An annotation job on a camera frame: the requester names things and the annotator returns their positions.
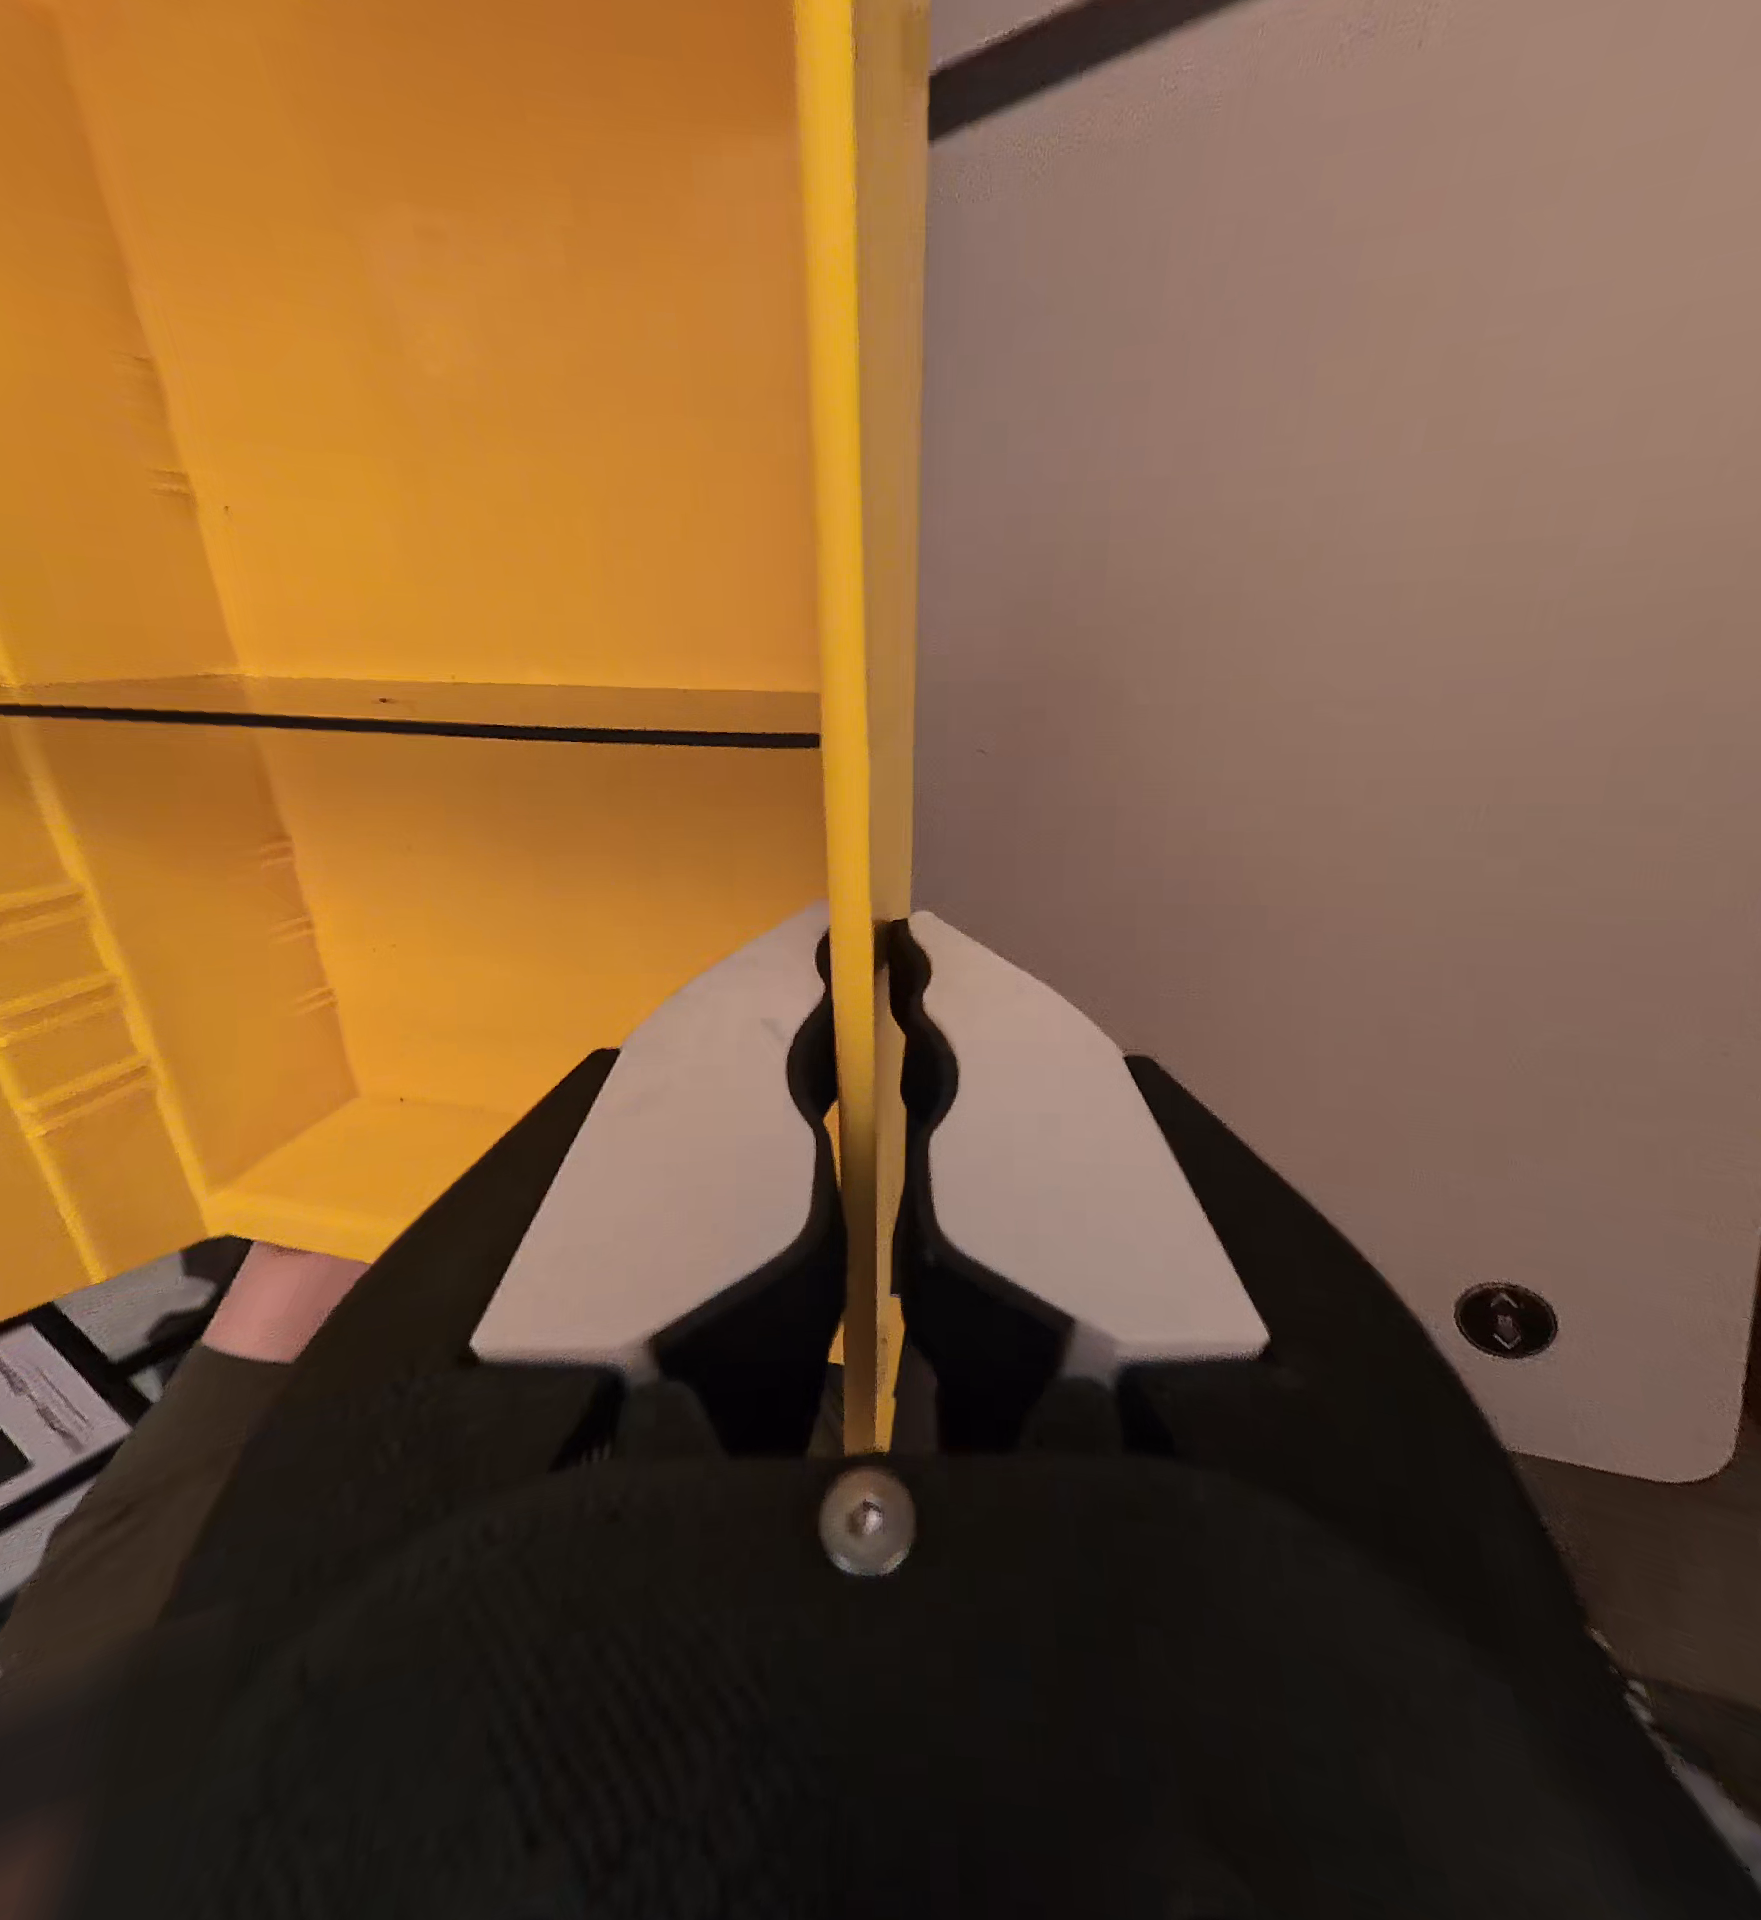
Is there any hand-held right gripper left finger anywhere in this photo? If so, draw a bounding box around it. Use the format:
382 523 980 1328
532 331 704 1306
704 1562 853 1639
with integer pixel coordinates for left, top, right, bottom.
470 900 846 1451

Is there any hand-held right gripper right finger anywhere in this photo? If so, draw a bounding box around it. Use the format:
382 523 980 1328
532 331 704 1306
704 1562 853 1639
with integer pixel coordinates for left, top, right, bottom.
890 910 1272 1451

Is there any yellow plastic bin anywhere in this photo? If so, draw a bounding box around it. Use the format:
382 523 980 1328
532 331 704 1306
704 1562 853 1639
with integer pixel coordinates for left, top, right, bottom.
0 0 934 1460

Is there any person's left forearm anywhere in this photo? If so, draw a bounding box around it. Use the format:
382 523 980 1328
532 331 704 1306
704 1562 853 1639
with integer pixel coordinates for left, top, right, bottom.
203 1238 379 1362

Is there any round table grommet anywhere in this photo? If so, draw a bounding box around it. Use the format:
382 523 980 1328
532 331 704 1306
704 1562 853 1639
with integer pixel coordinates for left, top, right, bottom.
1456 1275 1560 1362

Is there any black bin divider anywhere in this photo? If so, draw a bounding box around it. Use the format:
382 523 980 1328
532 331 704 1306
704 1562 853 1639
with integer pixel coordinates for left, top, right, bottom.
0 677 825 751

